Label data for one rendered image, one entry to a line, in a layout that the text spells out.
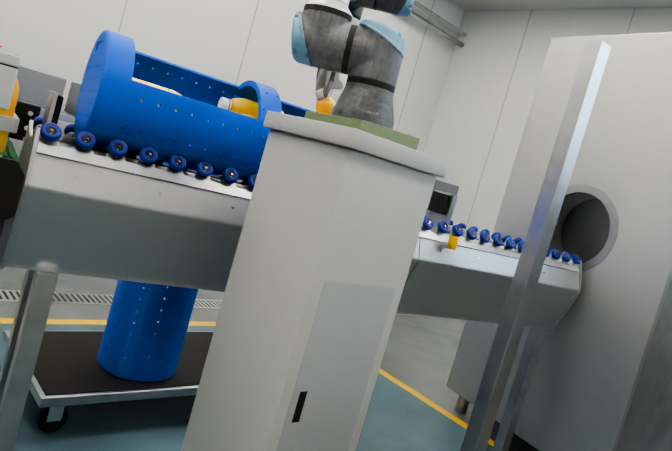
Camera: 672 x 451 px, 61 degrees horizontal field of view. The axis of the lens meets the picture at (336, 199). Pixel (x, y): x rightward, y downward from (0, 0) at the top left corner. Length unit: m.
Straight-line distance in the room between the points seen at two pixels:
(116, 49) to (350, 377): 0.94
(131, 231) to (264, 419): 0.57
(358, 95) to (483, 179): 5.56
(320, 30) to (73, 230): 0.75
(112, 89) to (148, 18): 3.72
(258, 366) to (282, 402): 0.10
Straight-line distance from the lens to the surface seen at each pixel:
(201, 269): 1.62
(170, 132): 1.47
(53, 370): 2.19
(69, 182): 1.44
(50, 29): 4.88
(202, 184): 1.53
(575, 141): 2.05
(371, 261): 1.27
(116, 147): 1.47
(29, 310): 1.56
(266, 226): 1.31
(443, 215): 2.12
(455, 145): 7.13
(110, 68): 1.43
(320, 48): 1.33
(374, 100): 1.30
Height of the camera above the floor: 1.07
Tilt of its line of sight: 3 degrees down
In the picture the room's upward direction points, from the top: 16 degrees clockwise
